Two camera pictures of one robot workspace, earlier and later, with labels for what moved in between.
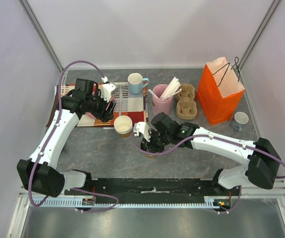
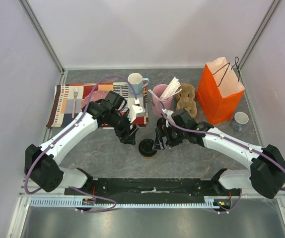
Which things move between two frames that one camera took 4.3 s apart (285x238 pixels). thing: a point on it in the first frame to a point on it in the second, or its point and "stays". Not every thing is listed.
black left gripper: [105, 115] to [126, 135]
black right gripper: [149, 143] to [163, 136]
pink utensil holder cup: [161, 105] stays
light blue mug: [136, 83] stays
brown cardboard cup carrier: [186, 108] stays
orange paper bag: [221, 89] stays
